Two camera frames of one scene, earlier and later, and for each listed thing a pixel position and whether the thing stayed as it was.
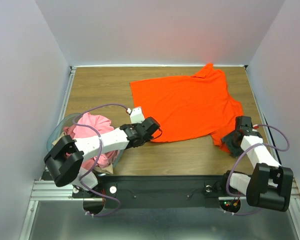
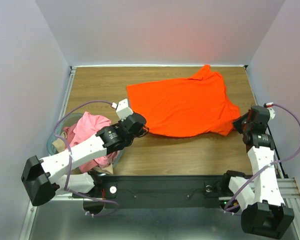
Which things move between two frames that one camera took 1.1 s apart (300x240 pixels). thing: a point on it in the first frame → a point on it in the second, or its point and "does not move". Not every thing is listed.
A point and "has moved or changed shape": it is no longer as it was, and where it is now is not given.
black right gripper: x=232 y=143 → x=241 y=122
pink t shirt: x=103 y=125 does not move
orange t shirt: x=199 y=105 has moved or changed shape
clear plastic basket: x=65 y=121 does not move
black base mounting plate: x=121 y=192 does not move
